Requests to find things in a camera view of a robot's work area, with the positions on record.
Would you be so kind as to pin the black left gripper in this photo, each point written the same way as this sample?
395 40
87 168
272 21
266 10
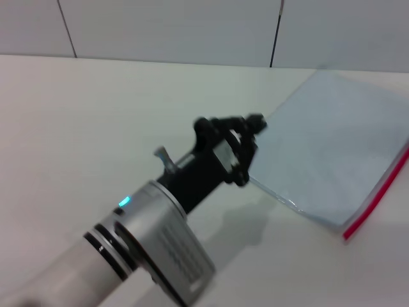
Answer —
198 179

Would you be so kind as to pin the clear red-zip document bag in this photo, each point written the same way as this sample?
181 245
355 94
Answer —
319 144

